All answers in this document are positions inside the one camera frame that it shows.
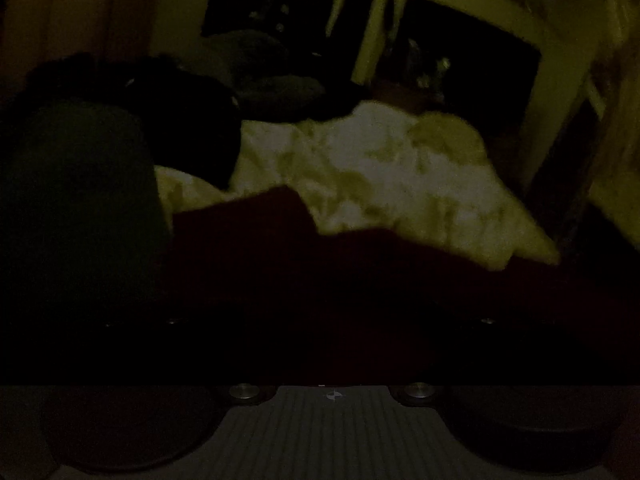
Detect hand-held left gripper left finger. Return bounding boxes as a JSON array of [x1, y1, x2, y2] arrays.
[[85, 305, 278, 406]]

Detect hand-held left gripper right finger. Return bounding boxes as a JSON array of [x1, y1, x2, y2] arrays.
[[390, 305, 591, 406]]

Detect dark red cloth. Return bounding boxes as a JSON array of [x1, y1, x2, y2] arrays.
[[167, 185, 640, 387]]

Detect light patterned bedsheet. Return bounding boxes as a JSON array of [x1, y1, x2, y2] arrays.
[[152, 100, 562, 270]]

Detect black cloth pile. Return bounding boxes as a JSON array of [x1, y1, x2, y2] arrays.
[[25, 52, 244, 192]]

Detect grey cloth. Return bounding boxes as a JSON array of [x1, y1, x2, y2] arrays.
[[200, 30, 327, 122]]

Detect dark window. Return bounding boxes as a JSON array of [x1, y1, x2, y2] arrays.
[[200, 0, 397, 87], [385, 0, 544, 128]]

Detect light cloth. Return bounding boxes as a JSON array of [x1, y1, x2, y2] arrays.
[[587, 0, 640, 252]]

